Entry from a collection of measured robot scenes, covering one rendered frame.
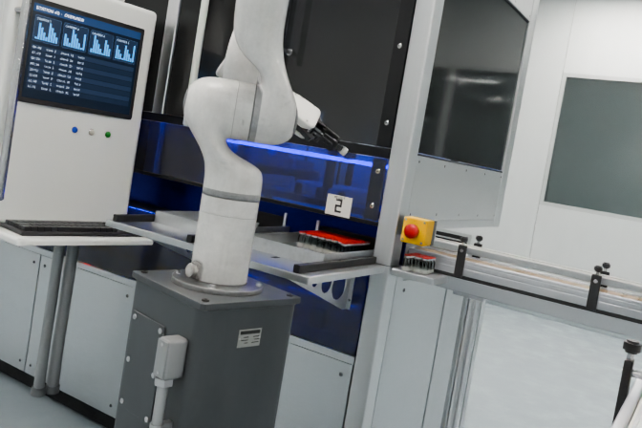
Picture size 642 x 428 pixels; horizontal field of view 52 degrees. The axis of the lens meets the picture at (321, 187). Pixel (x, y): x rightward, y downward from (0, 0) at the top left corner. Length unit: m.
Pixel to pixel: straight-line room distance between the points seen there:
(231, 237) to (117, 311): 1.28
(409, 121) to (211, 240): 0.76
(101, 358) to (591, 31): 5.20
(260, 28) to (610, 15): 5.49
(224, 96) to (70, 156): 1.01
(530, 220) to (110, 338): 4.64
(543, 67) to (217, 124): 5.46
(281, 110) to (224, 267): 0.33
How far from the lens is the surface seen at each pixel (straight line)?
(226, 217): 1.33
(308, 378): 2.06
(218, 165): 1.33
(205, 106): 1.32
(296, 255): 1.72
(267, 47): 1.30
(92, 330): 2.68
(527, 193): 6.48
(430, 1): 1.92
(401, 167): 1.86
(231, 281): 1.36
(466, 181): 2.33
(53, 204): 2.25
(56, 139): 2.22
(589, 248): 6.38
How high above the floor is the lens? 1.17
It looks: 3 degrees down
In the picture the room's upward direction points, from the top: 9 degrees clockwise
